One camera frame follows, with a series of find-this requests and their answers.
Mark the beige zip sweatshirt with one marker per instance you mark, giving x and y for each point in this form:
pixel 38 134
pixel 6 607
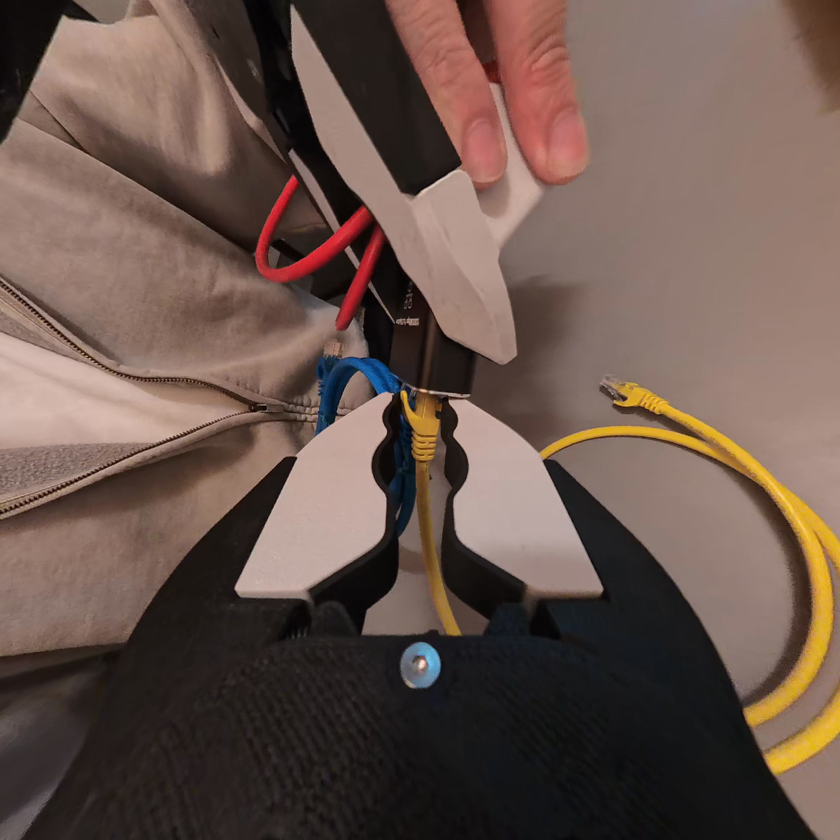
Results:
pixel 131 262

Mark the black ethernet splitter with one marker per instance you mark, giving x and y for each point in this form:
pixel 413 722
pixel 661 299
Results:
pixel 433 367

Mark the person's left hand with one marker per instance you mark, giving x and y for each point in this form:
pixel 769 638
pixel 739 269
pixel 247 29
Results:
pixel 459 98

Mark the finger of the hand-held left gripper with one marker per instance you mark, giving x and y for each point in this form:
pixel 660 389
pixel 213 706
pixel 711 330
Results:
pixel 316 191
pixel 459 275

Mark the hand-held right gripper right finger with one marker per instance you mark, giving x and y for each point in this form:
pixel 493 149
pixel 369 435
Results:
pixel 518 525

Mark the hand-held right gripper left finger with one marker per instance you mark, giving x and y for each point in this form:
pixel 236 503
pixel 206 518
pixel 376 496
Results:
pixel 315 525

